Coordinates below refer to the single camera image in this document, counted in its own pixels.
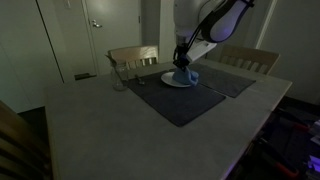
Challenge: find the white round plate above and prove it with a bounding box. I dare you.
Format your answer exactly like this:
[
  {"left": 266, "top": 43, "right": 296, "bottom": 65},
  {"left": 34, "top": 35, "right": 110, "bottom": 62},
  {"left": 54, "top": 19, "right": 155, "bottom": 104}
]
[{"left": 160, "top": 71, "right": 194, "bottom": 89}]

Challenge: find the silver door lever handle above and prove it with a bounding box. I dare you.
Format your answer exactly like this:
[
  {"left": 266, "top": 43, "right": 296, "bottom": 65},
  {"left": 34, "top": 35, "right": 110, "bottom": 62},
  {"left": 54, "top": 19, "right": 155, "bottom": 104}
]
[{"left": 91, "top": 19, "right": 103, "bottom": 29}]

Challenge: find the small dark metal utensil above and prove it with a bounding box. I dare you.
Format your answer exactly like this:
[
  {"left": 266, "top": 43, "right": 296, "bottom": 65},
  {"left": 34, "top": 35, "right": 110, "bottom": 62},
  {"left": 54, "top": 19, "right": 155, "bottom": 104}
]
[{"left": 134, "top": 74, "right": 146, "bottom": 86}]

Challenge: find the white room door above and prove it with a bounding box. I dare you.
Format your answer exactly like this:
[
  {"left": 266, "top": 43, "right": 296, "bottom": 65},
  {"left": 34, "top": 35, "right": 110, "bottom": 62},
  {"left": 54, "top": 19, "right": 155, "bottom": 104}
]
[{"left": 81, "top": 0, "right": 143, "bottom": 76}]

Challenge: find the clear glass jar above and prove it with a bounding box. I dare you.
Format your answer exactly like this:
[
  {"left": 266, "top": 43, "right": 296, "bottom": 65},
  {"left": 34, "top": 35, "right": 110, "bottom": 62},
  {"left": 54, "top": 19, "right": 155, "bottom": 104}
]
[{"left": 110, "top": 63, "right": 129, "bottom": 92}]

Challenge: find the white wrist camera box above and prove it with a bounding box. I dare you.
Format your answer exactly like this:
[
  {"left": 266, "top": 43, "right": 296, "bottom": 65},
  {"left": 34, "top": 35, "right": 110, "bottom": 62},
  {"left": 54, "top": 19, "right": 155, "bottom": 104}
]
[{"left": 184, "top": 39, "right": 218, "bottom": 64}]

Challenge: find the blue cleaning cloth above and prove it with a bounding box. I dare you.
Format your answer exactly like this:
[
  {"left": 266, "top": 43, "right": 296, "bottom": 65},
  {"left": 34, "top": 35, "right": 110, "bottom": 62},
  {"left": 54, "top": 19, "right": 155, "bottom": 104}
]
[{"left": 171, "top": 66, "right": 200, "bottom": 88}]

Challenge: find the white box with blue lights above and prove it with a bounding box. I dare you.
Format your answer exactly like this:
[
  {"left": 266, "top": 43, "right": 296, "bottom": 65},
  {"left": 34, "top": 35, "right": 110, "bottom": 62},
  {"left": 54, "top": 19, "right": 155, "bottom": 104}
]
[{"left": 306, "top": 153, "right": 320, "bottom": 172}]

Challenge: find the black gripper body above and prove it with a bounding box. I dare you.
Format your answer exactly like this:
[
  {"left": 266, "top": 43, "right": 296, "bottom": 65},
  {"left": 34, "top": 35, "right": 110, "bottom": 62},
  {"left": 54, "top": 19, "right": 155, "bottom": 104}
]
[{"left": 173, "top": 44, "right": 190, "bottom": 62}]

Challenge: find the dark wooden slat-back chair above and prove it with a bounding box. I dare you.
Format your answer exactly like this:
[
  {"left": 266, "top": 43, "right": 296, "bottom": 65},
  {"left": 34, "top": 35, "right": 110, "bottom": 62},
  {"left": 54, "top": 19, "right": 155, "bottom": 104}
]
[{"left": 0, "top": 99, "right": 53, "bottom": 180}]

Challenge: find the light wooden slat-back chair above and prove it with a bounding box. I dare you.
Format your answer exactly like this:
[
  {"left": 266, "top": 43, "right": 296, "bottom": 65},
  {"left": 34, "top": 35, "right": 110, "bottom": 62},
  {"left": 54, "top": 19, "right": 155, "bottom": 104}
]
[
  {"left": 107, "top": 44, "right": 160, "bottom": 76},
  {"left": 218, "top": 44, "right": 281, "bottom": 76}
]

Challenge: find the dark grey fabric placemat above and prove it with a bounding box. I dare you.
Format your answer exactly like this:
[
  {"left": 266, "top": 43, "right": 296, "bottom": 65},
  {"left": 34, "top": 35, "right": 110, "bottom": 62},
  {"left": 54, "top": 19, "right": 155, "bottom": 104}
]
[
  {"left": 126, "top": 69, "right": 227, "bottom": 128},
  {"left": 169, "top": 63, "right": 257, "bottom": 99}
]

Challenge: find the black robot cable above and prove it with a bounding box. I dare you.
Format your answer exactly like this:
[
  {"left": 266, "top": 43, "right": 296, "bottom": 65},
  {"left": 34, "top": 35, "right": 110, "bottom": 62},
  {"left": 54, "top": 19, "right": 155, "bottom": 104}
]
[{"left": 172, "top": 0, "right": 256, "bottom": 68}]

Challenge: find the black clamp with red handle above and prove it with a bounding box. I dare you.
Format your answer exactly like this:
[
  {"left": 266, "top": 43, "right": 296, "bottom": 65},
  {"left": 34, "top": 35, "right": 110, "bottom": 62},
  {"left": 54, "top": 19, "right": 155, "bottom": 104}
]
[
  {"left": 276, "top": 113, "right": 311, "bottom": 133},
  {"left": 263, "top": 146, "right": 301, "bottom": 179}
]

